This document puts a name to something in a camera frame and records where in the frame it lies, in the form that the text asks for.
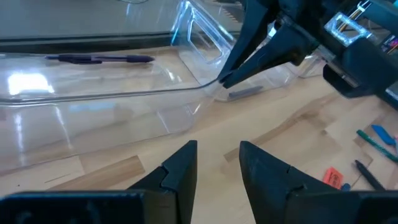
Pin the purple pen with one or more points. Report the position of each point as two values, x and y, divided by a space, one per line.
102 58

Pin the black pen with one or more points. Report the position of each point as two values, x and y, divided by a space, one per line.
370 175

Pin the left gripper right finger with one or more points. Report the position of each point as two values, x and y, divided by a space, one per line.
264 180

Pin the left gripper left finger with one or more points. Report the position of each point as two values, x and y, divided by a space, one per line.
183 174

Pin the orange eraser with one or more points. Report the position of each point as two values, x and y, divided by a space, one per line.
333 178

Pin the blue eraser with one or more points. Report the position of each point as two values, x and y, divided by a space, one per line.
383 134

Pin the green crayon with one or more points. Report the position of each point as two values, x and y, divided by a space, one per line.
376 144

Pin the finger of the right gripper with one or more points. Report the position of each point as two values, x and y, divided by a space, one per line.
280 53
253 18

